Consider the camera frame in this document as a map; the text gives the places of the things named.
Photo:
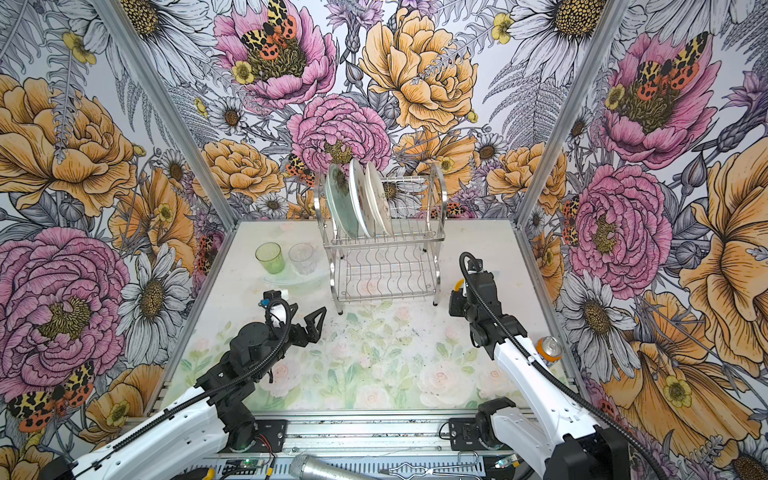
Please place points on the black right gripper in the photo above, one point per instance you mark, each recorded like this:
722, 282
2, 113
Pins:
468, 297

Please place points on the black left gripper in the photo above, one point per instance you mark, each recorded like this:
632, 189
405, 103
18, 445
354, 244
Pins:
297, 323

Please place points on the clear pink glass tumbler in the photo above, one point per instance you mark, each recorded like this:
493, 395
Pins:
302, 257

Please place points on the green glass tumbler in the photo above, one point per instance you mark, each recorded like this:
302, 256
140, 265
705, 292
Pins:
270, 256

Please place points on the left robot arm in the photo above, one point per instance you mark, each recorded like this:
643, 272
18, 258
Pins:
210, 416

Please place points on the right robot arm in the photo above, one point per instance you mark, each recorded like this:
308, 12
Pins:
564, 440

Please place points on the metal two-tier dish rack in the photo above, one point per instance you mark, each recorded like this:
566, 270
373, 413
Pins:
405, 265

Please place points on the orange soda can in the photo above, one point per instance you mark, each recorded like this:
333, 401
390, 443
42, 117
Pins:
550, 349

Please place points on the teal rimmed plate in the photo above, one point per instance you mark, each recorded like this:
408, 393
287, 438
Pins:
339, 201

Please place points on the white watermelon pattern plate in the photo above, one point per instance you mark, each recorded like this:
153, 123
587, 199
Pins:
359, 199

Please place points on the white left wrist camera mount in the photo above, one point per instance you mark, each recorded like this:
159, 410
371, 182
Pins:
277, 311

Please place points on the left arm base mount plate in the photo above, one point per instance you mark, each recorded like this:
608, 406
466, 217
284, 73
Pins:
267, 435

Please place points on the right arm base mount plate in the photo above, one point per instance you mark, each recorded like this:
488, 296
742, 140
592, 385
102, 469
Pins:
471, 434

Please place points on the front aluminium rail base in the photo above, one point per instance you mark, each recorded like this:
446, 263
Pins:
372, 433

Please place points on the metal wire tool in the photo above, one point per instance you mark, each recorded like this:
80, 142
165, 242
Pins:
465, 465

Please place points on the right rear aluminium frame post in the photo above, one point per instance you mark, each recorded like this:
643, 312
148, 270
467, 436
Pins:
607, 30

